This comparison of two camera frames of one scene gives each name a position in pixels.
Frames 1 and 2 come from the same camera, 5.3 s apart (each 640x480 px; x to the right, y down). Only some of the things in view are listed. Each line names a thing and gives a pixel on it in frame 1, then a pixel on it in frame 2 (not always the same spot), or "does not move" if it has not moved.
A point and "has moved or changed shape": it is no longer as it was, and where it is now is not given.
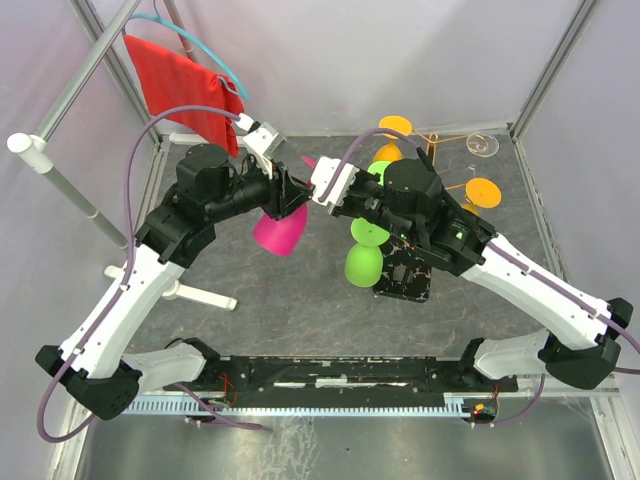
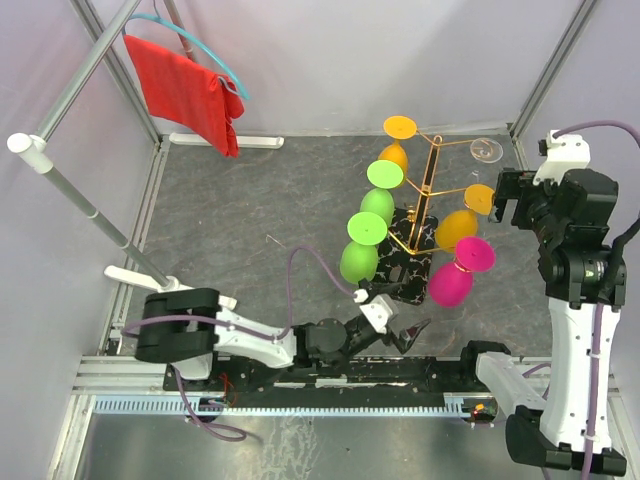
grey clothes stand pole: x=33 y=149 does not move
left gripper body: x=277 y=204 to x=359 y=339
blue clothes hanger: x=180 y=31 does not move
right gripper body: x=368 y=201 to x=534 y=208
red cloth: x=171 y=80 does not move
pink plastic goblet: x=283 y=235 to x=451 y=284
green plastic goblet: x=364 y=261 does not move
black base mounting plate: x=342 y=381 does not move
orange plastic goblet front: x=391 y=152 does not move
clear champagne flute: x=482 y=145 has moved or changed shape
